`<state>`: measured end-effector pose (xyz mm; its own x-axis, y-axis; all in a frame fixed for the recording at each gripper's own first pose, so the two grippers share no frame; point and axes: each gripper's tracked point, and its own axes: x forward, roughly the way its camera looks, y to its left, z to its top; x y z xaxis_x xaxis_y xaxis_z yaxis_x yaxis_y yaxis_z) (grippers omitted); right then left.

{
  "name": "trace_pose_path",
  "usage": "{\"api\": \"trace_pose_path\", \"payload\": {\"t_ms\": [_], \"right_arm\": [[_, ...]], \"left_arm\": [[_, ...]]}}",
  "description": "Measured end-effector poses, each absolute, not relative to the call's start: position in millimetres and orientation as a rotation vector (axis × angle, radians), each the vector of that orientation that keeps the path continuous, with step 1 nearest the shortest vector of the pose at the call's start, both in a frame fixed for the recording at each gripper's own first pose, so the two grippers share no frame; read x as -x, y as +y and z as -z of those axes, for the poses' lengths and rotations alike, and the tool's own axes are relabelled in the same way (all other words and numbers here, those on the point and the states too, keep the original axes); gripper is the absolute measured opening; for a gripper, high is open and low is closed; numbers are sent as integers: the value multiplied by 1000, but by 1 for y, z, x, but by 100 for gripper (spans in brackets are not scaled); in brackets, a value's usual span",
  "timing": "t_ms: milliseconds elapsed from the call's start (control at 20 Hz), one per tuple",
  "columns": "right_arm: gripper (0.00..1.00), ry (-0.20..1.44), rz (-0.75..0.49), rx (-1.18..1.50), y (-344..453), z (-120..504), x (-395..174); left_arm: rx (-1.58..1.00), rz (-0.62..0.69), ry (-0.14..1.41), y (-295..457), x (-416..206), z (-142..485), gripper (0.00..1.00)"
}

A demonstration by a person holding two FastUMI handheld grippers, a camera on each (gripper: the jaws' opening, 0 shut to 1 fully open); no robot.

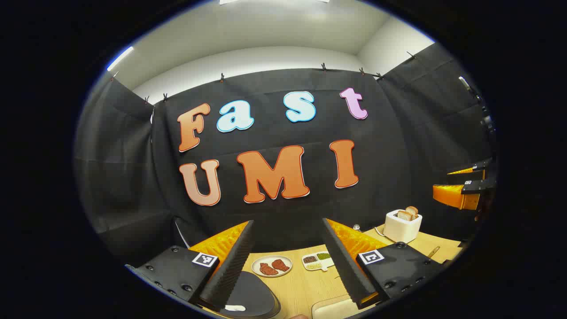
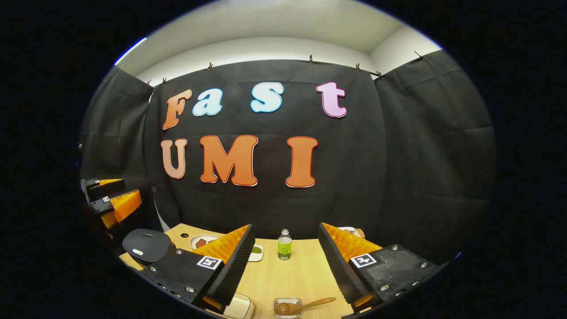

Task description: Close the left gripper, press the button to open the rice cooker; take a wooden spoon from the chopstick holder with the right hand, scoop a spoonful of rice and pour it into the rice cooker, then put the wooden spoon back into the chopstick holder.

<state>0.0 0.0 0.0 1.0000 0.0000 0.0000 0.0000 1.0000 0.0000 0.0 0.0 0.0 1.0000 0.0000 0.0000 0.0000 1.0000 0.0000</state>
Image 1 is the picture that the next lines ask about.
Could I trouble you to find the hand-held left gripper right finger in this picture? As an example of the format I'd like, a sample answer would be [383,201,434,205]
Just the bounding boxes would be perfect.
[322,218,444,311]

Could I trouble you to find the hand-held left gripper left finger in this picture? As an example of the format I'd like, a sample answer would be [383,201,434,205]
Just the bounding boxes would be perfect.
[125,220,256,313]

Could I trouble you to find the black and silver rice cooker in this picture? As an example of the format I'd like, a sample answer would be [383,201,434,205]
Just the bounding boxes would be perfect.
[202,270,282,319]

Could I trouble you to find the white divided dish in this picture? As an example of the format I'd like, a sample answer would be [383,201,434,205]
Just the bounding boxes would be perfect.
[302,251,335,272]

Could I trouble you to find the round white plate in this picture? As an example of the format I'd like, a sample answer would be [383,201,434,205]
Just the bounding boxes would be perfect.
[251,255,293,278]

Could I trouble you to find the clear glass container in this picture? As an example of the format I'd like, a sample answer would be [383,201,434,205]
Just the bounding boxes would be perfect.
[311,296,360,319]

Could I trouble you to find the black equipment stand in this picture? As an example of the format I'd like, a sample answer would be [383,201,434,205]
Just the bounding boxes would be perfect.
[458,75,496,133]

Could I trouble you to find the black backdrop cloth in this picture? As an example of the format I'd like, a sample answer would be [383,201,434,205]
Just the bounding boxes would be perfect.
[73,42,499,266]

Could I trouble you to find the white toaster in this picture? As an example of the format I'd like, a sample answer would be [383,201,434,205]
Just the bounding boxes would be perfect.
[383,209,423,244]

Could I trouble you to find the ceiling light strip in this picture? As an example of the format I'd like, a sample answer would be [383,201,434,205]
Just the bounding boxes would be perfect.
[106,46,134,72]

